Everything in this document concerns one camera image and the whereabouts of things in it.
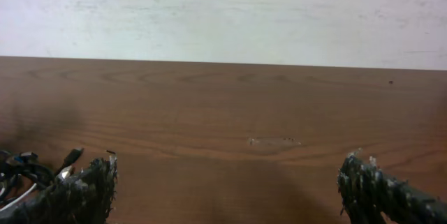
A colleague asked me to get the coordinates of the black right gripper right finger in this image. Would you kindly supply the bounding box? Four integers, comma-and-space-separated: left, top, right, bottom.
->
337, 151, 446, 224

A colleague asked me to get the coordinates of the black cable blue connector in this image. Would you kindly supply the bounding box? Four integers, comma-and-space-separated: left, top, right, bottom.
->
1, 150, 38, 203

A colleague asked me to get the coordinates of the white USB cable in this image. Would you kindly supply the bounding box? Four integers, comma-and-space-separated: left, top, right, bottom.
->
0, 166, 75, 213

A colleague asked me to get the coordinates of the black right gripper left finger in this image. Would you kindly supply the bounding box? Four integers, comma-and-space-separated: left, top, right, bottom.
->
1, 156, 118, 224

